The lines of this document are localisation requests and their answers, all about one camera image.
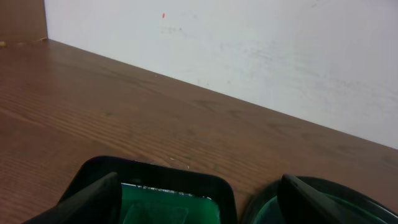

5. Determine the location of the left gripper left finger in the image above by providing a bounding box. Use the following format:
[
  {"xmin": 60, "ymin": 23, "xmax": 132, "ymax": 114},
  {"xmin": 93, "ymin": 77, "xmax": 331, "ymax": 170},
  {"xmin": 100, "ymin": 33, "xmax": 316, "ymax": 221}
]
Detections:
[{"xmin": 24, "ymin": 172, "xmax": 122, "ymax": 224}]

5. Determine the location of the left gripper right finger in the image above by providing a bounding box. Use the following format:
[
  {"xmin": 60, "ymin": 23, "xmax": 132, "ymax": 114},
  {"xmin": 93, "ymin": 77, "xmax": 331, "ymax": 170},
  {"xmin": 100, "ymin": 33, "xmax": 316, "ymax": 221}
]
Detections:
[{"xmin": 277, "ymin": 174, "xmax": 367, "ymax": 224}]

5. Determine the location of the green scouring sponge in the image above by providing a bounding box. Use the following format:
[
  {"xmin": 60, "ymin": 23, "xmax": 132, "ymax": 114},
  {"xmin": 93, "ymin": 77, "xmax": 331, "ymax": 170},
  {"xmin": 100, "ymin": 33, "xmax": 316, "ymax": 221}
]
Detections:
[{"xmin": 123, "ymin": 202, "xmax": 189, "ymax": 224}]

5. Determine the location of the round black tray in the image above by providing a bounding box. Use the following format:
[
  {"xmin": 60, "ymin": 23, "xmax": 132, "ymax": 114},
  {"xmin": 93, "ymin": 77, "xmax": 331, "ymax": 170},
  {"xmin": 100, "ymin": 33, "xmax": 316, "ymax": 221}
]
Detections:
[{"xmin": 241, "ymin": 176, "xmax": 397, "ymax": 224}]

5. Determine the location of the rectangular green tray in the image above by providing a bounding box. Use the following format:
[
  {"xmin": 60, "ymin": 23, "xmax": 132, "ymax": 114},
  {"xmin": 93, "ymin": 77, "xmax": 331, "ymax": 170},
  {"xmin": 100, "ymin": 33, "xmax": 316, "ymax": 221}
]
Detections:
[{"xmin": 60, "ymin": 156, "xmax": 238, "ymax": 224}]

